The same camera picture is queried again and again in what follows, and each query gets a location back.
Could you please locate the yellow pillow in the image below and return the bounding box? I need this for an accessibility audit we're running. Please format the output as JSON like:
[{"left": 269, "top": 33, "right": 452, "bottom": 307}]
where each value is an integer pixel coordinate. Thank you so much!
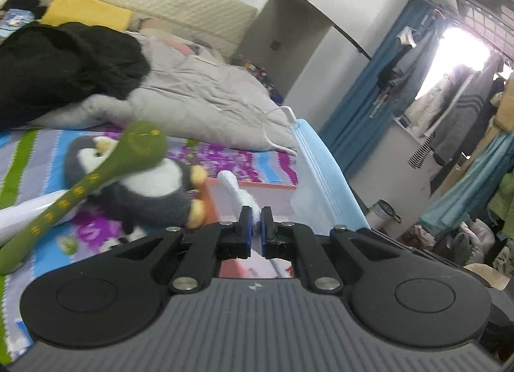
[{"left": 40, "top": 0, "right": 134, "bottom": 31}]

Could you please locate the blue curtain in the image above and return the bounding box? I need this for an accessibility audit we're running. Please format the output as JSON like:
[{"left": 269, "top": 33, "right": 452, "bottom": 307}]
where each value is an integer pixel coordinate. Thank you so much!
[{"left": 319, "top": 0, "right": 442, "bottom": 180}]

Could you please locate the pink pillow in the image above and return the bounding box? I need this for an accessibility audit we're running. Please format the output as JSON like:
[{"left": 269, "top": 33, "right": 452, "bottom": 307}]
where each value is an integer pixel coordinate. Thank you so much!
[{"left": 138, "top": 18, "right": 209, "bottom": 57}]

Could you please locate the green plush massage hammer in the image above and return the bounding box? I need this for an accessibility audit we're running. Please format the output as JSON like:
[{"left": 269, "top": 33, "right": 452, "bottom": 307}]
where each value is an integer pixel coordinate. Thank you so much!
[{"left": 0, "top": 121, "right": 167, "bottom": 276}]

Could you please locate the white fuzzy hair tie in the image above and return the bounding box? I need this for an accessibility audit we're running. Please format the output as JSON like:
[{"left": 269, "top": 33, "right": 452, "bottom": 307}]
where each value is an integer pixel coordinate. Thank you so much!
[{"left": 217, "top": 170, "right": 263, "bottom": 260}]

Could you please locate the green fleece garment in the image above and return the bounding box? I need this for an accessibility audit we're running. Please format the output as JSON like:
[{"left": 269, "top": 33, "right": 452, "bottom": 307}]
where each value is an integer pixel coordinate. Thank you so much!
[{"left": 488, "top": 171, "right": 514, "bottom": 232}]

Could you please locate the black white striped garment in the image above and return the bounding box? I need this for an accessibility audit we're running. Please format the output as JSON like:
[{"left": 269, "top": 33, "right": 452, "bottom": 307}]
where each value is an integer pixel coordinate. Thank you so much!
[{"left": 407, "top": 137, "right": 434, "bottom": 170}]

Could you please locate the orange cardboard box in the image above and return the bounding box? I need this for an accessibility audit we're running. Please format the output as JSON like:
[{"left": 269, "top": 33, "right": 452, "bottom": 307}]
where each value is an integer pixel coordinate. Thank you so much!
[{"left": 197, "top": 177, "right": 300, "bottom": 279}]

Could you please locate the red suitcase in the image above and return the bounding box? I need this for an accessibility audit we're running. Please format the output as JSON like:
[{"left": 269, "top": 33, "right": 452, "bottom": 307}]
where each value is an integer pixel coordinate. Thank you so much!
[{"left": 402, "top": 223, "right": 436, "bottom": 248}]

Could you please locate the white trash bin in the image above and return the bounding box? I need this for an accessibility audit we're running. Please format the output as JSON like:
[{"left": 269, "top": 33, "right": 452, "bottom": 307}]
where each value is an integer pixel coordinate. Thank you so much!
[{"left": 367, "top": 200, "right": 401, "bottom": 232}]

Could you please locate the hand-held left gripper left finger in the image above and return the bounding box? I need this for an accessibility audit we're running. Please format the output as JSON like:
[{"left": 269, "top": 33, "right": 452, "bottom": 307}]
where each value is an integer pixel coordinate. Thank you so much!
[{"left": 106, "top": 205, "right": 254, "bottom": 294}]

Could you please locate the hanging white coat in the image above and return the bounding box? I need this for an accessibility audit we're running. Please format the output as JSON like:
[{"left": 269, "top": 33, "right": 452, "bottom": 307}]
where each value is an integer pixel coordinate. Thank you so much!
[{"left": 405, "top": 69, "right": 474, "bottom": 140}]

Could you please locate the floral striped bedsheet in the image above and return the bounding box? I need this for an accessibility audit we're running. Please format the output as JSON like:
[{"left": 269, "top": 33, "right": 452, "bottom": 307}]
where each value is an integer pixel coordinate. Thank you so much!
[{"left": 0, "top": 123, "right": 300, "bottom": 360}]

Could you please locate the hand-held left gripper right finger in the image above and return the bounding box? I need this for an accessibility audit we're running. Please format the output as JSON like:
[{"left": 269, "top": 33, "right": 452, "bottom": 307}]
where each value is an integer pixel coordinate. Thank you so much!
[{"left": 260, "top": 207, "right": 402, "bottom": 294}]

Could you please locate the row of small bottles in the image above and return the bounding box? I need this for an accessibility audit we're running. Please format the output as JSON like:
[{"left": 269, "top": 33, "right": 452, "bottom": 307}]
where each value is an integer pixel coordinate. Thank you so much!
[{"left": 237, "top": 57, "right": 282, "bottom": 102}]

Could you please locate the light grey duvet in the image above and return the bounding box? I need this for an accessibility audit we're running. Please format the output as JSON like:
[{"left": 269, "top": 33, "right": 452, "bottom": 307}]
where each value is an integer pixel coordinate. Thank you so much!
[{"left": 28, "top": 31, "right": 300, "bottom": 154}]

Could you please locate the hanging tan coat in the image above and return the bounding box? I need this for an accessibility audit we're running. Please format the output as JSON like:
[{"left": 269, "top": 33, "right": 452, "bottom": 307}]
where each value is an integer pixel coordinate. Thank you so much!
[{"left": 492, "top": 75, "right": 514, "bottom": 132}]

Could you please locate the grey wardrobe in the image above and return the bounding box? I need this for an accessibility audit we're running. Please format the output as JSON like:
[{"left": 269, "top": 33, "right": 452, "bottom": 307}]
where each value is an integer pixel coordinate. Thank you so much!
[{"left": 237, "top": 0, "right": 414, "bottom": 103}]

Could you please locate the white tube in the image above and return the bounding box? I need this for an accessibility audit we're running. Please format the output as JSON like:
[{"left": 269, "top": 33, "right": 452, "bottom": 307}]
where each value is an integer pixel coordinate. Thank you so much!
[{"left": 0, "top": 189, "right": 81, "bottom": 242}]

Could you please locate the grey penguin plush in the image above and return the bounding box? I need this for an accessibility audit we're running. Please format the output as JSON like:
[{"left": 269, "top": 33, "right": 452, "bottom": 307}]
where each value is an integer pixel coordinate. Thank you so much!
[{"left": 64, "top": 135, "right": 207, "bottom": 236}]

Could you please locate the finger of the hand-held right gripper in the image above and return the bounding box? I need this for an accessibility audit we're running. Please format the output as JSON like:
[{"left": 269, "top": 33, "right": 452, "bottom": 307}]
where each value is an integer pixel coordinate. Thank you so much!
[{"left": 347, "top": 228, "right": 499, "bottom": 290}]

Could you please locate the light blue face mask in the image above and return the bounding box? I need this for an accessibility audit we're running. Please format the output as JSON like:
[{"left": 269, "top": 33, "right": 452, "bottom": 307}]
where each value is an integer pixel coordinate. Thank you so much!
[{"left": 263, "top": 106, "right": 372, "bottom": 232}]

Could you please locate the grey puffy jacket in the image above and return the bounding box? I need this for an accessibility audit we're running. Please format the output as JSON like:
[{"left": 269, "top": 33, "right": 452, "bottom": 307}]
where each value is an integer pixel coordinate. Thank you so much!
[{"left": 458, "top": 219, "right": 496, "bottom": 264}]

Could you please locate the hanging grey striped coat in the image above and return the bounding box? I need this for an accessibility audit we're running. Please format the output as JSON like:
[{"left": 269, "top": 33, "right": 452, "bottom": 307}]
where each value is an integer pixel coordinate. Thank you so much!
[{"left": 431, "top": 55, "right": 502, "bottom": 164}]

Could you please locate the blue cartoon printed bag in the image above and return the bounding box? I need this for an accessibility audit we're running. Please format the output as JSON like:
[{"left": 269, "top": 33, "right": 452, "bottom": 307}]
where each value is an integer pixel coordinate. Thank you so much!
[{"left": 0, "top": 8, "right": 35, "bottom": 39}]

